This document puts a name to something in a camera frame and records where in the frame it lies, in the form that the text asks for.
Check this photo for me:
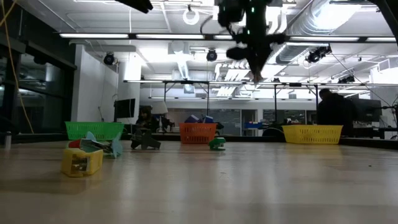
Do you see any yellow cable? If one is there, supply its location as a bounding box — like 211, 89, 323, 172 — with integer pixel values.
0, 0, 35, 134

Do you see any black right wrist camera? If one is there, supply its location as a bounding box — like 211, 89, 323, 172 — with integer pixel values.
216, 0, 246, 28

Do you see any yellow plastic basket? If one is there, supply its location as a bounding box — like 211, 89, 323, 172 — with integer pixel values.
282, 124, 344, 145

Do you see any white shade table lamp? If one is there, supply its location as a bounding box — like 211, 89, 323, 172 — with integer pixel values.
151, 100, 169, 133

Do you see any black wall monitor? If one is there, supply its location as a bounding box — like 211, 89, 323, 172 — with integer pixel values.
114, 98, 136, 119

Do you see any green plastic basket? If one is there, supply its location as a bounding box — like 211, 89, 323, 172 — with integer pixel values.
64, 121, 125, 141

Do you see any orange plastic basket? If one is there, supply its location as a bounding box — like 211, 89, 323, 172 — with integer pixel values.
178, 122, 218, 144

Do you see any long ceiling light bar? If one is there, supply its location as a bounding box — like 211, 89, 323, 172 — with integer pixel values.
58, 32, 398, 44

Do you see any black aluminium table frame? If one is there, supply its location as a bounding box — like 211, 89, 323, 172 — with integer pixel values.
0, 132, 398, 150

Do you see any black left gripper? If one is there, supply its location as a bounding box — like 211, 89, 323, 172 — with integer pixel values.
114, 0, 154, 14

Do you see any small black ceiling spotlight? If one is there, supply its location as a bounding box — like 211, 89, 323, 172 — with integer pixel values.
338, 74, 356, 84

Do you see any black desk monitor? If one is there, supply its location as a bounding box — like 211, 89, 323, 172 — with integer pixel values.
354, 98, 382, 123

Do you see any person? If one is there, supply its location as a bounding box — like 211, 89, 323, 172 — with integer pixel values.
316, 88, 358, 138
136, 105, 160, 133

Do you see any dark grey toy plane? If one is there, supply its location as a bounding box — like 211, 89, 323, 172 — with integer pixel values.
129, 129, 162, 151

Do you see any black ceiling spotlight cluster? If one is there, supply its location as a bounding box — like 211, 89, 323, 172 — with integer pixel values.
305, 44, 333, 64

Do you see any white ring lamp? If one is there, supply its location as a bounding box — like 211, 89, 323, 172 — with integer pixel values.
182, 7, 200, 26

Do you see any yellow mini stapler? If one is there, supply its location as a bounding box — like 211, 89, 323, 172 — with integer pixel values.
60, 147, 104, 179

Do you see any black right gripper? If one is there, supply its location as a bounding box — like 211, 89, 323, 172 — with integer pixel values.
226, 0, 287, 77

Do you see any green mini stapler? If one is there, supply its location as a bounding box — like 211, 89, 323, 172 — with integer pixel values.
208, 137, 227, 151

